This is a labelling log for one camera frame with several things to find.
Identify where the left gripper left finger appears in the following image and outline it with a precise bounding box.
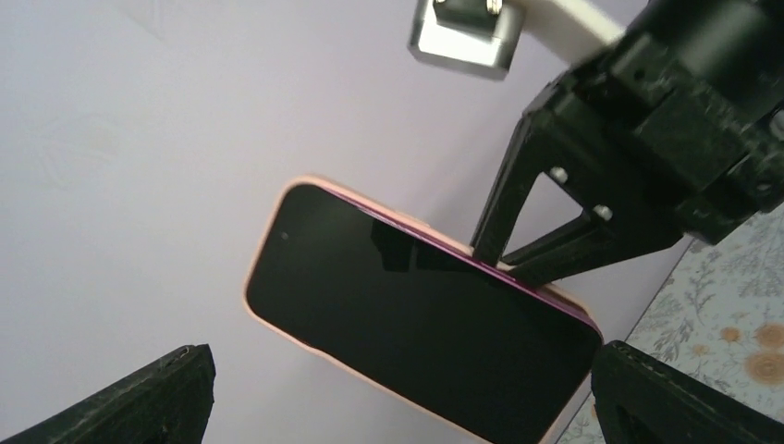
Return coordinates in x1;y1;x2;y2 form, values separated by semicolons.
4;344;216;444

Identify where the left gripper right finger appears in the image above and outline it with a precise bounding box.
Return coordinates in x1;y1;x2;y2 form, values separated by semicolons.
591;340;783;444

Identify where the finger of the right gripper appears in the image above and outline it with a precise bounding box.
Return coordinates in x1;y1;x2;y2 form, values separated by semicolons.
471;113;682;287

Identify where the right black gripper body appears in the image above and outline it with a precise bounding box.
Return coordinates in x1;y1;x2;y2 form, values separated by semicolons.
525;1;783;242

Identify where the phone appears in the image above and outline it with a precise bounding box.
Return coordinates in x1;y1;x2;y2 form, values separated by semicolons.
244;176;604;443

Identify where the floral patterned table mat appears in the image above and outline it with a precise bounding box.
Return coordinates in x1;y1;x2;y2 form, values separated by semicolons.
554;202;784;444

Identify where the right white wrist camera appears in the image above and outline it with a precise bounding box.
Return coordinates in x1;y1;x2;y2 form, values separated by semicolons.
408;0;626;80

